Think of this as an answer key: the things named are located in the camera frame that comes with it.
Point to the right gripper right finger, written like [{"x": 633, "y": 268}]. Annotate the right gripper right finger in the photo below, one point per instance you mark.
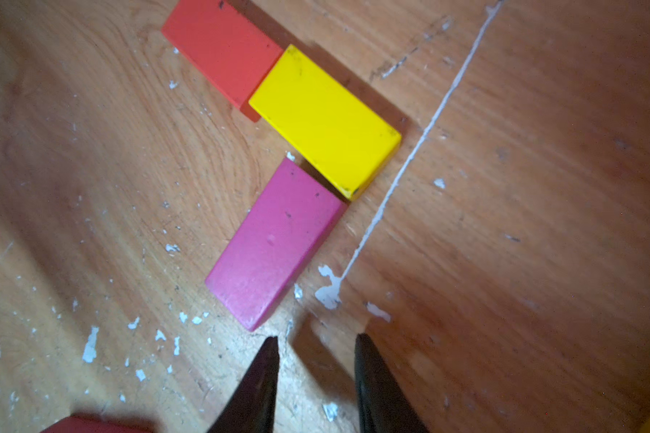
[{"x": 381, "y": 401}]

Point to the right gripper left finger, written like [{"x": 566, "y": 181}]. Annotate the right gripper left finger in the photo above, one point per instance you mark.
[{"x": 252, "y": 406}]

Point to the magenta block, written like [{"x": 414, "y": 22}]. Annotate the magenta block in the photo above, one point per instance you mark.
[
  {"x": 82, "y": 425},
  {"x": 286, "y": 226}
]

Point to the magenta block top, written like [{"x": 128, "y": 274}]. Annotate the magenta block top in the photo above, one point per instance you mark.
[{"x": 286, "y": 226}]

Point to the red block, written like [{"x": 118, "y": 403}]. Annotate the red block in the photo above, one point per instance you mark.
[{"x": 228, "y": 49}]

